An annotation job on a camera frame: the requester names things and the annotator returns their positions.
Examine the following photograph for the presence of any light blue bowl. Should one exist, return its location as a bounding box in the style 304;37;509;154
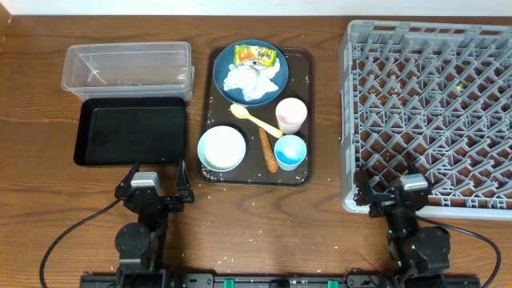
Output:
197;125;247;174

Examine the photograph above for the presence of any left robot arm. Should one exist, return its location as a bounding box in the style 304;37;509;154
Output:
114;161;194;288

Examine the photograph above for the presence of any yellow green snack wrapper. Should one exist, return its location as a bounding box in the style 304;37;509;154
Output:
233;45;277;67

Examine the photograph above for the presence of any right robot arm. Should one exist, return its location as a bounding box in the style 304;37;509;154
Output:
356;161;450;287

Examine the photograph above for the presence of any pink plastic cup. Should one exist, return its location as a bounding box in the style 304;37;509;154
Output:
275;98;307;134

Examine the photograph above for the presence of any dark brown serving tray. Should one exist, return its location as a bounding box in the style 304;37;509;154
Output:
199;46;314;186

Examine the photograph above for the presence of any grey dishwasher rack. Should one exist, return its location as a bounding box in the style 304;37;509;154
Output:
339;20;511;221

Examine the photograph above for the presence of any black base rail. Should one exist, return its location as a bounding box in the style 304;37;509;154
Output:
78;271;481;288

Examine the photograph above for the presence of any clear plastic waste bin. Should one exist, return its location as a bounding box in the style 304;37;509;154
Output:
61;42;194;102

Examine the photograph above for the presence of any black rectangular tray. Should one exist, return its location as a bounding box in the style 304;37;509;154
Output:
74;97;186;166

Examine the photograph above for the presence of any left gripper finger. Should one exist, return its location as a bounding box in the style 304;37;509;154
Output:
118;163;140;188
176;160;192;194

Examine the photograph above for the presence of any light blue plastic cup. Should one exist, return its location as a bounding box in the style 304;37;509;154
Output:
274;135;307;171

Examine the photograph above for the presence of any yellow plastic spoon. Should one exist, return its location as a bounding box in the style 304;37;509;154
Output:
230;104;283;138

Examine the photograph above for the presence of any white rice pile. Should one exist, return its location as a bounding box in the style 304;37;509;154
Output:
204;126;246;170

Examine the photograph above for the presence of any white tissue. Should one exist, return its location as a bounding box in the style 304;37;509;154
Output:
223;59;281;101

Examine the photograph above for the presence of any dark blue plate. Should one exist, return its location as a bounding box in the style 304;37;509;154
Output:
212;39;289;107

